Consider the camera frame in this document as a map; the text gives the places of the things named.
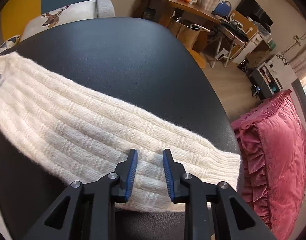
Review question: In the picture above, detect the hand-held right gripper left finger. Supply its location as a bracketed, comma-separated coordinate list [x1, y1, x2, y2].
[23, 149, 138, 240]

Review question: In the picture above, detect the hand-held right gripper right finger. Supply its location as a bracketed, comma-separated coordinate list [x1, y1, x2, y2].
[162, 149, 276, 240]

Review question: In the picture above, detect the cream knitted sweater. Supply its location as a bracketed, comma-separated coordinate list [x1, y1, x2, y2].
[0, 52, 243, 213]

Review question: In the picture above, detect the round folding stool with clothes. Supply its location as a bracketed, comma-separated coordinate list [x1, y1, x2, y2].
[210, 19, 249, 68]

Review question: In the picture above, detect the triangle pattern pillow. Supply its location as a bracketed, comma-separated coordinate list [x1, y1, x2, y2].
[0, 35, 21, 57]

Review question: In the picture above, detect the white deer print pillow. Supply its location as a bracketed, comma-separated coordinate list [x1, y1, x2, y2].
[20, 4, 98, 42]

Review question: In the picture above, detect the pink ruffled bedspread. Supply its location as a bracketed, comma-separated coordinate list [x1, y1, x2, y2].
[230, 89, 306, 240]

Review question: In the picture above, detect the round wooden disc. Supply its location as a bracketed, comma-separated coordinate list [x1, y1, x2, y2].
[190, 49, 206, 68]

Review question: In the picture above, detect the brown paper bag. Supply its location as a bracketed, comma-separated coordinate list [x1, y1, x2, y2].
[167, 17, 204, 52]

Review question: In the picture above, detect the white bedside cabinet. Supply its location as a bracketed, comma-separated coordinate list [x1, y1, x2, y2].
[248, 52, 300, 98]

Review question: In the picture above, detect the dark bed headboard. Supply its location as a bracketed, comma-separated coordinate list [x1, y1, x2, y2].
[290, 78, 306, 140]

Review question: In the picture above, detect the wooden side table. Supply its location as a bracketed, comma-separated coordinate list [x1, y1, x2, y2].
[131, 0, 221, 34]

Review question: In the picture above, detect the wooden board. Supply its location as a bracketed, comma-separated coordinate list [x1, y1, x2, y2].
[229, 10, 258, 35]

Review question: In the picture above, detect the clear plastic bag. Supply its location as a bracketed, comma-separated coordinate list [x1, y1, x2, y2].
[255, 21, 273, 43]

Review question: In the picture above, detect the blue folding chair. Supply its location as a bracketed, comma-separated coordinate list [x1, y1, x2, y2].
[212, 0, 232, 17]

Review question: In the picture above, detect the black television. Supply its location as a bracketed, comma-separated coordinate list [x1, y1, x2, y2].
[235, 0, 274, 27]

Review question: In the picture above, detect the black picture frame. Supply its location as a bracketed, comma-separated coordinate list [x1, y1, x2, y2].
[143, 8, 156, 21]

